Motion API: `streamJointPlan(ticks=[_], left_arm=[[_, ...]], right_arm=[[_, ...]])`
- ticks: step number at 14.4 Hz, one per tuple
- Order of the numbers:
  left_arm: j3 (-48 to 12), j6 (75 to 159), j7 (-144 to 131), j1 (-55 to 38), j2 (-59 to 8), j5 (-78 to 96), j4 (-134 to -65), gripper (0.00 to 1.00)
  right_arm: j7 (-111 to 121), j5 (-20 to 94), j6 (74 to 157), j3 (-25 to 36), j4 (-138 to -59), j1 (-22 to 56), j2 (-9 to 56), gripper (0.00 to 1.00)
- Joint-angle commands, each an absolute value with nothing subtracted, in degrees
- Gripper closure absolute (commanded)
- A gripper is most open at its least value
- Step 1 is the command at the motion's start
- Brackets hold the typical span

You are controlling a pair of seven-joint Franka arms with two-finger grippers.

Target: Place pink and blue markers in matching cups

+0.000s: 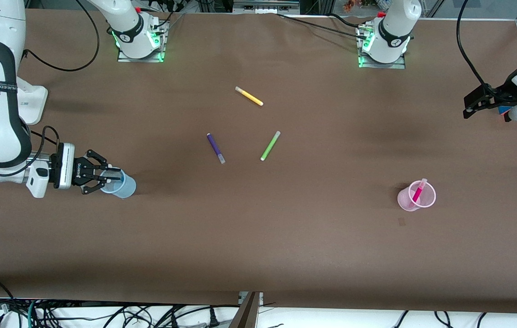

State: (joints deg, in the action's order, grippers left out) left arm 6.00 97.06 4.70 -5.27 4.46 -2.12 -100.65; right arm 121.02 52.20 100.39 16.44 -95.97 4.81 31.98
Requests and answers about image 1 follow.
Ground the pink marker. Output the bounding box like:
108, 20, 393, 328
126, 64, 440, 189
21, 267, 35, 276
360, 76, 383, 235
411, 178, 428, 205

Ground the translucent blue cup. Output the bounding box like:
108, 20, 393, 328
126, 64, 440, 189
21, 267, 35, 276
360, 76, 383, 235
99, 168, 137, 199

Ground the white plastic stand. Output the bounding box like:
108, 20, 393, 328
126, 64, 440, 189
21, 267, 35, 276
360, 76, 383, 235
15, 77, 49, 126

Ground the purple marker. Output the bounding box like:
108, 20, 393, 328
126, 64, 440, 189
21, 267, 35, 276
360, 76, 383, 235
207, 133, 226, 164

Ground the translucent pink cup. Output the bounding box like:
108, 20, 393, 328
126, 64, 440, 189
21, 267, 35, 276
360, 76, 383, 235
397, 180, 436, 212

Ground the yellow marker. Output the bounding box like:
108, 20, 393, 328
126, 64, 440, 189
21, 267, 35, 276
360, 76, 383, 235
235, 86, 264, 107

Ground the green marker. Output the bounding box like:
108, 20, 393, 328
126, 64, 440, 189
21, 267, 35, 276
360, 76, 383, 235
260, 131, 281, 161

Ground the grey metal table leg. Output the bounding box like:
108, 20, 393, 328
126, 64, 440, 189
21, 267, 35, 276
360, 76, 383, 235
228, 292, 264, 328

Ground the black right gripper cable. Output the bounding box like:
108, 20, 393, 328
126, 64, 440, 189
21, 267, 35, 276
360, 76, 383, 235
28, 126, 61, 161

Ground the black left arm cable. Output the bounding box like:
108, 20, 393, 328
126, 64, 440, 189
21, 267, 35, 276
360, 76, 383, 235
456, 0, 490, 87

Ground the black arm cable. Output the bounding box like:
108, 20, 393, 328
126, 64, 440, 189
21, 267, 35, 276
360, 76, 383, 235
22, 0, 100, 72
456, 0, 490, 87

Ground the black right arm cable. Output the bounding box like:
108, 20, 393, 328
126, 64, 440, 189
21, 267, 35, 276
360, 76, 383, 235
22, 0, 100, 72

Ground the short black table cable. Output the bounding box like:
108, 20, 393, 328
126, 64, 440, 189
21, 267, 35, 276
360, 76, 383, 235
327, 13, 368, 28

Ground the long black table cable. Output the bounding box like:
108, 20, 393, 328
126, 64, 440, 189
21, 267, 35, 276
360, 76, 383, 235
276, 13, 373, 37

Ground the silver metal rail fixture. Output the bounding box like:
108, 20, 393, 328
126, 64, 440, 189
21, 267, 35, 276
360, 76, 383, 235
233, 0, 300, 15

